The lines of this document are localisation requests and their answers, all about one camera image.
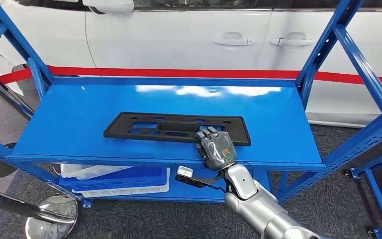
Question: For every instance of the white car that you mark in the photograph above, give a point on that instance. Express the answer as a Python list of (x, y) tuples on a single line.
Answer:
[(177, 36)]

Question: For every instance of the blue wheeled cart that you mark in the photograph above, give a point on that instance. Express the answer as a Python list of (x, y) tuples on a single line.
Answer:
[(377, 198)]

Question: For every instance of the white car side mirror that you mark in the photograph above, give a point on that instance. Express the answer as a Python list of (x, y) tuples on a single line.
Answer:
[(108, 6)]

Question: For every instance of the chrome barrier stanchion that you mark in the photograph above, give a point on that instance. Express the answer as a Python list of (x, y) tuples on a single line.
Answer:
[(9, 95), (56, 217)]

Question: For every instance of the black cart caster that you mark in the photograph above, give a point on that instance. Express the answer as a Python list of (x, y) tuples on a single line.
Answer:
[(347, 172), (372, 231)]

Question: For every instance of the white plastic bin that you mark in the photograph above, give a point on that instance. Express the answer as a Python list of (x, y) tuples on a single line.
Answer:
[(89, 171), (145, 191)]

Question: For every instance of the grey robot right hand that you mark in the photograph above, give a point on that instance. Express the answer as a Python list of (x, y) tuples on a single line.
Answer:
[(219, 150)]

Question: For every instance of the blue metal shelf rack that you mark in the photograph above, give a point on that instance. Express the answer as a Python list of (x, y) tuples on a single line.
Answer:
[(177, 102)]

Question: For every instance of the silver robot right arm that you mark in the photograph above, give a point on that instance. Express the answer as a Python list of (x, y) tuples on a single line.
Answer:
[(260, 211)]

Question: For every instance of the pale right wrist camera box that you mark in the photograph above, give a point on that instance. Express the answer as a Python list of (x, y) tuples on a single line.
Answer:
[(184, 171)]

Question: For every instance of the long red barrier belt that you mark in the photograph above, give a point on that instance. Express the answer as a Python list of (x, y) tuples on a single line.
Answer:
[(177, 72)]

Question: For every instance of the black plastic frame part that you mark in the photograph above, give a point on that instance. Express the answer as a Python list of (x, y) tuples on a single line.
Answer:
[(117, 127)]

